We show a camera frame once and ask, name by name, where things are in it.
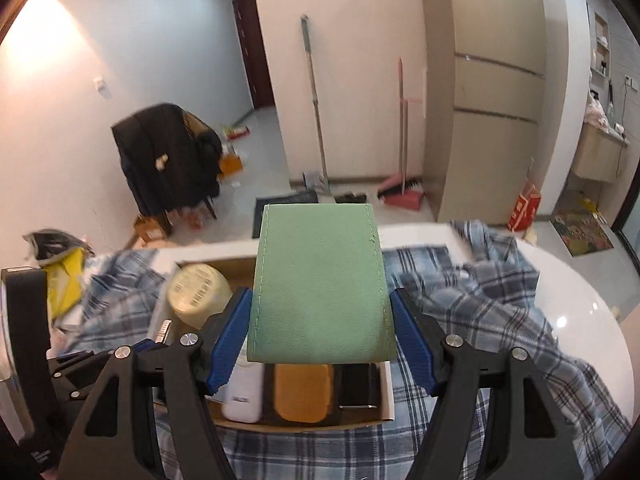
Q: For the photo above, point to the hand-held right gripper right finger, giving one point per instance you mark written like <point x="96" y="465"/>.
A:
<point x="412" y="340"/>

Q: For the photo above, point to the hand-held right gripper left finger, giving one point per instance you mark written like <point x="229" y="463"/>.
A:
<point x="232" y="335"/>

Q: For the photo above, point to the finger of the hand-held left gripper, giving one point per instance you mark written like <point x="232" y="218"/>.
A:
<point x="95" y="360"/>

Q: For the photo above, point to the white remote control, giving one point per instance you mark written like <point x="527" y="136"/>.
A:
<point x="242" y="390"/>

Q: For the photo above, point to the round cream tin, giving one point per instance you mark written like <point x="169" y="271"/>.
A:
<point x="195" y="292"/>

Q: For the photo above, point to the shallow cardboard box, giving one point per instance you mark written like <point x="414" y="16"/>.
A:
<point x="235" y="267"/>

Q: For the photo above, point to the small silver metal item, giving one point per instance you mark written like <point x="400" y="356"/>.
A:
<point x="164" y="332"/>

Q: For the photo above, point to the orange soap bar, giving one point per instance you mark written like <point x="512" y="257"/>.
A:
<point x="302" y="392"/>

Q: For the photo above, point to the green felt pouch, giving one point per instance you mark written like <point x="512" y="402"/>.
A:
<point x="320" y="285"/>

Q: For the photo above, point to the yellow bag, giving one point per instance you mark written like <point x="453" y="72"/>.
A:
<point x="67" y="280"/>

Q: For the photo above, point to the blue plaid shirt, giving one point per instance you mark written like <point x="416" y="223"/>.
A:
<point x="500" y="310"/>

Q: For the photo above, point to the grey cloth bag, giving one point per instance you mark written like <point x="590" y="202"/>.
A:
<point x="50" y="242"/>

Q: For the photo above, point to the navy tote bag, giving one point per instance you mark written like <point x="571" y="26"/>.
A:
<point x="257" y="220"/>

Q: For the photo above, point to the red printed wrapper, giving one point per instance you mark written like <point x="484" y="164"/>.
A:
<point x="194" y="217"/>

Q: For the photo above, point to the small brown cardboard box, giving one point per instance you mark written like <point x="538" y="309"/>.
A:
<point x="150" y="227"/>

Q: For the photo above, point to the red broom and dustpan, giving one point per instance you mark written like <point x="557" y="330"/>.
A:
<point x="395" y="187"/>

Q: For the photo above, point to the black crumpled bag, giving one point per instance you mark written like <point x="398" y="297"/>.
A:
<point x="350" y="196"/>

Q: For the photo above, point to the red paper box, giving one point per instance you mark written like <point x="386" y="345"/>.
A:
<point x="522" y="210"/>

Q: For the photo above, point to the orange cardboard box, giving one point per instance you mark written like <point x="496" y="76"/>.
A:
<point x="231" y="164"/>

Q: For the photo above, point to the white blue carton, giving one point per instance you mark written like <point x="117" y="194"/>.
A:
<point x="312" y="180"/>

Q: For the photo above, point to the black jacket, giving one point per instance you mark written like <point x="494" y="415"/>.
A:
<point x="155" y="160"/>

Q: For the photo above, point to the patterned floor mat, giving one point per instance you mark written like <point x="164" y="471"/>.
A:
<point x="580" y="235"/>

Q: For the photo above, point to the red green packet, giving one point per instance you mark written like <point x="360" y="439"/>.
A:
<point x="236" y="132"/>

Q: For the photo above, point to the beige refrigerator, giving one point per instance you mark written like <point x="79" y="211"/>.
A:
<point x="490" y="150"/>

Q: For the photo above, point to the beige sink cabinet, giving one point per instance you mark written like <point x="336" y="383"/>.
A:
<point x="597" y="152"/>

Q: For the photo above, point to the dark brown door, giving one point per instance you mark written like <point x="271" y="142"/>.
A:
<point x="252" y="55"/>

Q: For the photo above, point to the pink cloth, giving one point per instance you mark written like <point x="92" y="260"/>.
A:
<point x="595" y="112"/>

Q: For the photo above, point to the white light switch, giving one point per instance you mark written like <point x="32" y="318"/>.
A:
<point x="100" y="86"/>

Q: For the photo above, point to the white wall socket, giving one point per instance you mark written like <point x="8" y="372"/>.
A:
<point x="629" y="82"/>

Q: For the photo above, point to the wall niche shelf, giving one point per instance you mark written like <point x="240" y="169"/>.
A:
<point x="600" y="45"/>

